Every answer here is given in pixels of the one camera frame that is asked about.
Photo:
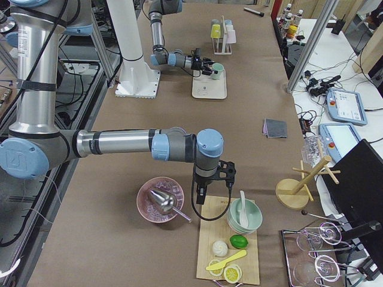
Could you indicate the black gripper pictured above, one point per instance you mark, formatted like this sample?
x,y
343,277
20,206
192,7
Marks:
x,y
202,64
203,180

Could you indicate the green cup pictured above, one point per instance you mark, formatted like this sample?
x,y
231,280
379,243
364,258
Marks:
x,y
217,70

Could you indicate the cream rabbit tray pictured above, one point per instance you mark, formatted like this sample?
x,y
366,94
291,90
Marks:
x,y
204,87

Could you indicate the yellow cup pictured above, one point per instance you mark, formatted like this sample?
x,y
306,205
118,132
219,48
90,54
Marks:
x,y
215,31

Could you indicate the pink cup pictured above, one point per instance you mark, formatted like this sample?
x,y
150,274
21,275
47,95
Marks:
x,y
231,37

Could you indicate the white cup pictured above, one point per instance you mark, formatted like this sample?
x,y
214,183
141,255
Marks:
x,y
229,27

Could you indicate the grey cup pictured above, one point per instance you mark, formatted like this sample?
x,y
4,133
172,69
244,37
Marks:
x,y
215,22

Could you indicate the black glass rack tray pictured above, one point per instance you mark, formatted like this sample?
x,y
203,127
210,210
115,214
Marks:
x,y
322,255

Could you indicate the metal ice scoop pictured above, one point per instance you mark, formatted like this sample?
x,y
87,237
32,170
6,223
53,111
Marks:
x,y
165,202

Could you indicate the bamboo cutting board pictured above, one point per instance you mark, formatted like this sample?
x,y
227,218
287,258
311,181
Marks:
x,y
212,231

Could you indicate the white ceramic spoon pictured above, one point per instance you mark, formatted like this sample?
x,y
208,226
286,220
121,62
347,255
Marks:
x,y
243,219

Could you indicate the pink bowl with ice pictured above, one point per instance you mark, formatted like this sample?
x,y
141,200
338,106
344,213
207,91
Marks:
x,y
147,209

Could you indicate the white steamed bun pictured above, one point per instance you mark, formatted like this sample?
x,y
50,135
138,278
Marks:
x,y
219,248

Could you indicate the green lime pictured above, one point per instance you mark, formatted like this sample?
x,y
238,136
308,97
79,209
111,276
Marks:
x,y
238,241

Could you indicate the metal tube black cap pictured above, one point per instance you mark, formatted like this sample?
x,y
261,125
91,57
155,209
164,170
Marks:
x,y
255,12

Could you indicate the yellow plastic knife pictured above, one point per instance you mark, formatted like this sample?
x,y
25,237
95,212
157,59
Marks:
x,y
222,264

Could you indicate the grey folded cloth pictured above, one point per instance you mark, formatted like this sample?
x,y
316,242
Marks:
x,y
274,128

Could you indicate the wooden mug tree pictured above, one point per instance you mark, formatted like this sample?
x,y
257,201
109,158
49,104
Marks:
x,y
295,194

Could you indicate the teach pendant far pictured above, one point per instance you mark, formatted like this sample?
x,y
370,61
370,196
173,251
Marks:
x,y
345,106

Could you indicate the teach pendant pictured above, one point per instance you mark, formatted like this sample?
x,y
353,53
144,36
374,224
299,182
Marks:
x,y
345,106
339,139

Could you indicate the teach pendant near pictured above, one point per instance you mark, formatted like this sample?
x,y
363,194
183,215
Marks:
x,y
339,139

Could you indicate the black monitor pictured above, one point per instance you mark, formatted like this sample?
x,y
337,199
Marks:
x,y
358,195

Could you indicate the white wire cup rack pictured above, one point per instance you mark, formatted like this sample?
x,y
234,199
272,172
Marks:
x,y
220,46

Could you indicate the aluminium frame post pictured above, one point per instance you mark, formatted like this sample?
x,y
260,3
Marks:
x,y
311,43

